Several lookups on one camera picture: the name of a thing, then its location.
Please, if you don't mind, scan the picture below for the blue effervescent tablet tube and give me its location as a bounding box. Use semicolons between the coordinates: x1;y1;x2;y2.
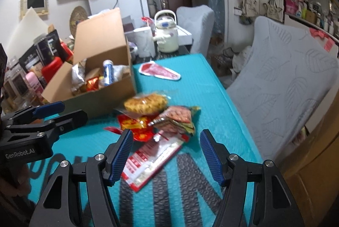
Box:
103;60;114;86

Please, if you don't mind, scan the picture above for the red shiny snack bag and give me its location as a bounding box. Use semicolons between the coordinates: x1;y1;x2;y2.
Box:
86;76;100;92

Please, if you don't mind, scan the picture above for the pink bottle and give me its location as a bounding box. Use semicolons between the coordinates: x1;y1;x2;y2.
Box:
25;72;44;102

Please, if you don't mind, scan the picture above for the red white flat snack packet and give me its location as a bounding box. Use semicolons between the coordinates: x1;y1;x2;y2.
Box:
122;131;190;192

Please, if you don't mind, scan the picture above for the white snack bag in box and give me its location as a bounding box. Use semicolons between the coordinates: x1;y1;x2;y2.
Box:
71;59;86;93

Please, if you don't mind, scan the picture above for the yellow waffle snack bag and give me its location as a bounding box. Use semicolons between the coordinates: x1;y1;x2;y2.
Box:
117;92;169;116

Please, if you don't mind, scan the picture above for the white foam board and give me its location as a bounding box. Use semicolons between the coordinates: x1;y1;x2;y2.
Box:
5;8;48;59

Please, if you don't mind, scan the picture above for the peanut snack bag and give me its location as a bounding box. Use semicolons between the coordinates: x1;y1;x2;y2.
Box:
148;106;200;136

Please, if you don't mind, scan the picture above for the open cardboard box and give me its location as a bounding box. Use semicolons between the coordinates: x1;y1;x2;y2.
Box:
43;8;136;118

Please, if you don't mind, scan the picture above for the pink white flat pouch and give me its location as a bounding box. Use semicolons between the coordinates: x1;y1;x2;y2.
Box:
139;61;181;81

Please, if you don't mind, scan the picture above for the woven round tray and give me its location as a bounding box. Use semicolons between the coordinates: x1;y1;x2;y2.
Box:
69;6;88;37

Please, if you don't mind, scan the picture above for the grey leaf-pattern chair near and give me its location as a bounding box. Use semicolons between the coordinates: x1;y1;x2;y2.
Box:
227;16;338;160

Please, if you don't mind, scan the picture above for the cream white kettle pot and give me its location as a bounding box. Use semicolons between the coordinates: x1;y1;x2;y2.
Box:
153;10;179;53

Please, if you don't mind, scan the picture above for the white mini fridge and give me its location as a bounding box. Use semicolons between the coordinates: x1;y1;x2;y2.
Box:
89;0;150;20

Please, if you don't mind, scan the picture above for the grey covered chair far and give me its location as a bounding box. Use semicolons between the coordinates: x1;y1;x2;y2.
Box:
176;5;215;57

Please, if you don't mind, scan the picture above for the canvas tote bag right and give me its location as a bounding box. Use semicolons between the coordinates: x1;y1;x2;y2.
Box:
263;0;283;22

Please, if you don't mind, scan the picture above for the canvas tote bag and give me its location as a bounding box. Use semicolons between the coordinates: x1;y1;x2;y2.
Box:
263;0;283;22
241;0;258;18

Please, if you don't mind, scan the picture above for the canvas tote bag left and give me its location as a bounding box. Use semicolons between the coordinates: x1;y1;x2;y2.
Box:
241;0;258;18

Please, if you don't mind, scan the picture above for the wall intercom panel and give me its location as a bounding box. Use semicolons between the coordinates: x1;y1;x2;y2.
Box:
20;0;49;19

